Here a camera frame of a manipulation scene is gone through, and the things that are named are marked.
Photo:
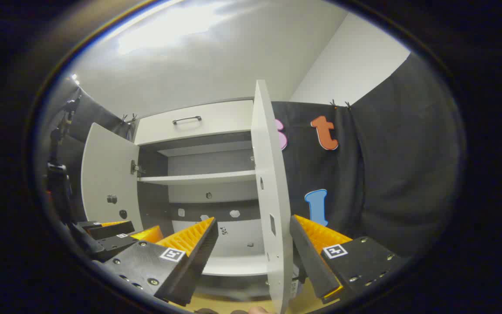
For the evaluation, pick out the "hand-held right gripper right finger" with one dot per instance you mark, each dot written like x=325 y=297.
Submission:
x=307 y=253

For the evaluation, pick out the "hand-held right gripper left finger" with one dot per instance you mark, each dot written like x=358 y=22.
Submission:
x=198 y=248

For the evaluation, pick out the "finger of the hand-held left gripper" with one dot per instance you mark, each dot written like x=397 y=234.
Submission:
x=111 y=230
x=116 y=246

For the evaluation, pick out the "white shoe cabinet door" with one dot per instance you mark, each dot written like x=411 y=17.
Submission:
x=107 y=174
x=268 y=165

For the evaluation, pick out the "grey white shoe cabinet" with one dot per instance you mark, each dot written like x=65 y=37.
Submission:
x=216 y=194

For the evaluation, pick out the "metal door hinge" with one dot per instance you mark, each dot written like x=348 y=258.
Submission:
x=134 y=168

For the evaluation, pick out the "white cabinet shelf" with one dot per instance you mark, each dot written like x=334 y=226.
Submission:
x=198 y=177

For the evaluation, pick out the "white cabinet drawer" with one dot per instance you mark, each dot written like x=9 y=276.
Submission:
x=225 y=120

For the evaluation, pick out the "black tripod stand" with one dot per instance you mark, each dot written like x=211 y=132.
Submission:
x=59 y=183

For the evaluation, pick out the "black backdrop cloth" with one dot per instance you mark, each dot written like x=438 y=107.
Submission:
x=386 y=174

